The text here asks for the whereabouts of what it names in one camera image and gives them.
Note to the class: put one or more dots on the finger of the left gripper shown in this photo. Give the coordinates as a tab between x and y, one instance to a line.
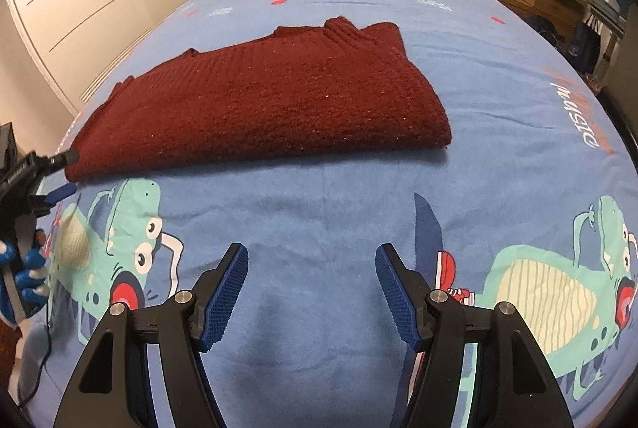
59	194
60	161

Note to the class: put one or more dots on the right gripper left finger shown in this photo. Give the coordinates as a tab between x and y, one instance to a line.
110	386

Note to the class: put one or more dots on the dark red knit sweater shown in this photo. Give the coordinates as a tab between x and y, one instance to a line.
300	91

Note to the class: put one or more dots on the orange knit sleeve forearm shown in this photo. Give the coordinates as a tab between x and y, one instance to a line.
9	338

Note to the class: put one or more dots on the left blue white gloved hand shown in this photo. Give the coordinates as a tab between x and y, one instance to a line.
31	282

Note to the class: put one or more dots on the blue dinosaur print bedsheet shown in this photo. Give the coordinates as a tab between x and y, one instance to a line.
534	202

